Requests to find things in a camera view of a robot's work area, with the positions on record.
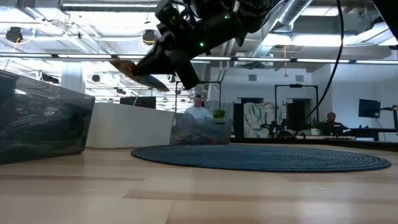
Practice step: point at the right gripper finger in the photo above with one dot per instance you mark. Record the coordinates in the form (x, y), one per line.
(155, 62)
(185, 71)

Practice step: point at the orange green granola bar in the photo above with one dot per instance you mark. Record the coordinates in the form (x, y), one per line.
(124, 67)

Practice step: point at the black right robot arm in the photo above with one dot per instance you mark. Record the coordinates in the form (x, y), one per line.
(248, 15)

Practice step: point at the black monitor on arm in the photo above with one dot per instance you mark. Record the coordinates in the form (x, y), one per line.
(369, 108)

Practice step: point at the black ceiling device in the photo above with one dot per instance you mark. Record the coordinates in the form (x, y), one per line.
(14, 34)
(149, 37)

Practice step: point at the person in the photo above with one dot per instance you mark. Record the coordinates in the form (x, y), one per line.
(331, 121)
(198, 111)

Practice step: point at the black desk monitor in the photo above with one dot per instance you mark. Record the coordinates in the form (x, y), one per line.
(138, 102)

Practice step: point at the potted green room plant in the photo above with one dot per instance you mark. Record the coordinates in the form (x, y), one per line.
(219, 114)

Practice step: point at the smoky grey plastic bin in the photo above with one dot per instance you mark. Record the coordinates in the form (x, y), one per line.
(40, 130)
(202, 130)

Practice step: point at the white plastic bin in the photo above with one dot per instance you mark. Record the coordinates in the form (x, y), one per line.
(130, 127)

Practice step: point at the long ceiling light strip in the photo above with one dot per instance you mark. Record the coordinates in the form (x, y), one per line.
(264, 59)

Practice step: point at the distant black robot arms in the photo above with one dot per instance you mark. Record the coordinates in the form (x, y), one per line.
(280, 129)

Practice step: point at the round dark blue woven mat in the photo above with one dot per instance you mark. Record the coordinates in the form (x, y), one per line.
(258, 158)

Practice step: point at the black metal rig frame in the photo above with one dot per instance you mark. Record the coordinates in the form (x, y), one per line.
(295, 85)
(211, 82)

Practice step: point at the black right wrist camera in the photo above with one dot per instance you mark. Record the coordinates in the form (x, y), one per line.
(168, 15)

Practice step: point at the pale landscape wall hanging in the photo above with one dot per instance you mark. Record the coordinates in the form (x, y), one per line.
(261, 116)

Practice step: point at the smooth silver ceiling duct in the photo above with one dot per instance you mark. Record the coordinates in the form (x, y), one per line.
(292, 12)

